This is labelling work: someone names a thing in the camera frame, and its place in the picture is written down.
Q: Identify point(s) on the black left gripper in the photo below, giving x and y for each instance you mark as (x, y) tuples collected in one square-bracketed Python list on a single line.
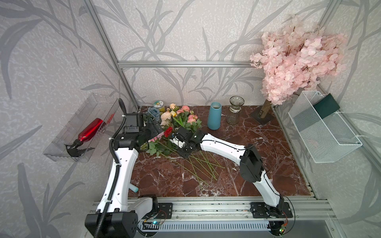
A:
[(153, 131)]

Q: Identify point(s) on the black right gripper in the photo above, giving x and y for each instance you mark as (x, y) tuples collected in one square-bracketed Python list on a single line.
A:
[(182, 154)]

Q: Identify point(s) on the peach rose spray stem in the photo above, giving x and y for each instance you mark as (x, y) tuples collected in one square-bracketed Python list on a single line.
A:
[(170, 112)]

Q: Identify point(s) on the pink rose spray stem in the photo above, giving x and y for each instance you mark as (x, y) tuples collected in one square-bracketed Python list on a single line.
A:
[(187, 119)]

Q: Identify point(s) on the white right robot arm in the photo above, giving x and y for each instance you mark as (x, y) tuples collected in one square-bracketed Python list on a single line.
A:
[(246, 157)]

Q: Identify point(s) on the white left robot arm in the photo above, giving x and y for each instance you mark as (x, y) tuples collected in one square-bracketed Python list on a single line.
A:
[(114, 218)]

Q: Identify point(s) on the teal ceramic vase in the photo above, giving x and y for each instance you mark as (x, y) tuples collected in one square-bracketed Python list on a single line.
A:
[(214, 116)]

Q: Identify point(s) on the clear glass vase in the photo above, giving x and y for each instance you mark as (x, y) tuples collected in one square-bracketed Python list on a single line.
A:
[(233, 116)]

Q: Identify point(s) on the red carnation stem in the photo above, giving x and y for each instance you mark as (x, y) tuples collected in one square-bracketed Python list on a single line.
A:
[(168, 132)]

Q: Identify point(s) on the blue-grey rose bunch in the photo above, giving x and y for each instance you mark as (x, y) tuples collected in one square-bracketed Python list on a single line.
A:
[(154, 114)]

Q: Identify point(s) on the small yellow lidded jar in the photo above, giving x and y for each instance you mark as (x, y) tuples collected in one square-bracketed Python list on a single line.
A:
[(159, 105)]

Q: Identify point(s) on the red spray bottle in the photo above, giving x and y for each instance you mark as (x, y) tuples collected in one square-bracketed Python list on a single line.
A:
[(84, 136)]

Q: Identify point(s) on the pink cherry blossom tree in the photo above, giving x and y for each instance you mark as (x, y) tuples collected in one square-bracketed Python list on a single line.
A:
[(295, 58)]

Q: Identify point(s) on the clear plastic wall bin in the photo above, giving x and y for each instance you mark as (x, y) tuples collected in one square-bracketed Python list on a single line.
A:
[(95, 106)]

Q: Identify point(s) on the teal handled scraper tool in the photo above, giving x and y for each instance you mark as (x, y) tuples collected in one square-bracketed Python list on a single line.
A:
[(133, 188)]

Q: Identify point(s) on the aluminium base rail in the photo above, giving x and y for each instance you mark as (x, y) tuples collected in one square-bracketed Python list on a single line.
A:
[(237, 208)]

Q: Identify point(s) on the white wire mesh basket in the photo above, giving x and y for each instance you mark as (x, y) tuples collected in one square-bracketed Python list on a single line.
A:
[(327, 140)]

